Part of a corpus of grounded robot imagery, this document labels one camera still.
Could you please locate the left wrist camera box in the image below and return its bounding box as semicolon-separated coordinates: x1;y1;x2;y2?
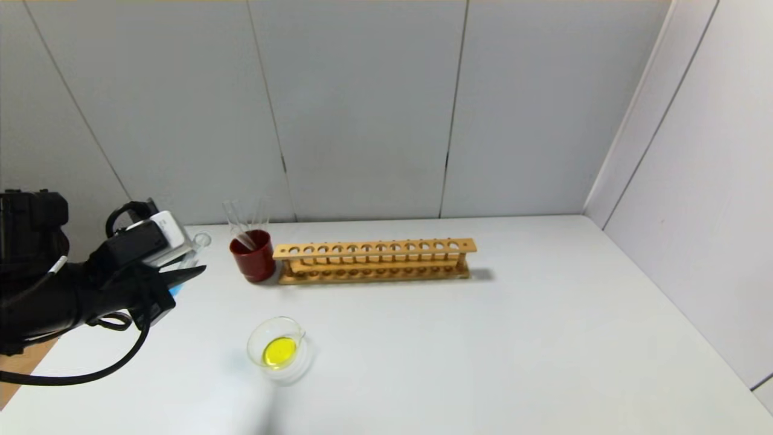
106;199;194;270

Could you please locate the small clear glass beaker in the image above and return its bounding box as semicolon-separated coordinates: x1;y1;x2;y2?
246;315;316;385

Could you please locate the wooden test tube rack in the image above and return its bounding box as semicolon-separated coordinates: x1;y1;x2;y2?
272;237;478;286

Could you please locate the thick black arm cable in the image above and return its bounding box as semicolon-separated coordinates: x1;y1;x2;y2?
0;302;152;387

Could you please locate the red plastic cup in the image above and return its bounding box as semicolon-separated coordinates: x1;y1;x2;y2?
229;230;278;284

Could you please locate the blue-stained glass test tube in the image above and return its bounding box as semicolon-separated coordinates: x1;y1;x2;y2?
171;231;213;298

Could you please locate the yellow pigment liquid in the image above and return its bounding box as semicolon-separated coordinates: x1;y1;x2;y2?
262;337;298;369

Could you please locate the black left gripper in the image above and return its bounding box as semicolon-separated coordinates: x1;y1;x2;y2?
74;260;207;331

